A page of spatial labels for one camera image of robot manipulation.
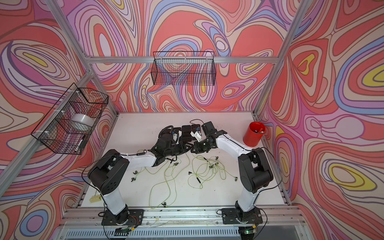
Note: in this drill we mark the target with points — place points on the black wire basket on left wall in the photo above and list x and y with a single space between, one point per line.
56 134

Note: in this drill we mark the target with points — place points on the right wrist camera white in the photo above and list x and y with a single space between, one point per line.
197 135

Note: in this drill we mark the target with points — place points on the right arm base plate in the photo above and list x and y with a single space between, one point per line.
231 216

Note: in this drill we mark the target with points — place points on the white tape roll in basket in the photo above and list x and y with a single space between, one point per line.
82 122

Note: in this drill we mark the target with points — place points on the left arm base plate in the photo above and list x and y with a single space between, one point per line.
130 218

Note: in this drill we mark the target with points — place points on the yellow binder clip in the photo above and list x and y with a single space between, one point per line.
95 198

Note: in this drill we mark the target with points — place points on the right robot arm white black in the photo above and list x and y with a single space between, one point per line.
254 169

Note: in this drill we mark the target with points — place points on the black phone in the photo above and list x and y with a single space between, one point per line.
196 129
177 133
186 133

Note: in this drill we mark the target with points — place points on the red cylindrical cup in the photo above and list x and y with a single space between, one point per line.
254 133

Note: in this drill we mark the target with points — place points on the black wire basket on back wall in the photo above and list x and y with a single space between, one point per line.
184 68

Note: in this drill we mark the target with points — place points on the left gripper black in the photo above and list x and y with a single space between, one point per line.
182 148

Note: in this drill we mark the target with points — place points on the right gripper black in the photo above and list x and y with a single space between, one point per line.
199 150

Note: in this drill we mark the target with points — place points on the black wire basket on wall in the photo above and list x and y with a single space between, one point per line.
56 134
184 68

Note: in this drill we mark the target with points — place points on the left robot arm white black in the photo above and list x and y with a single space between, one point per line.
107 173

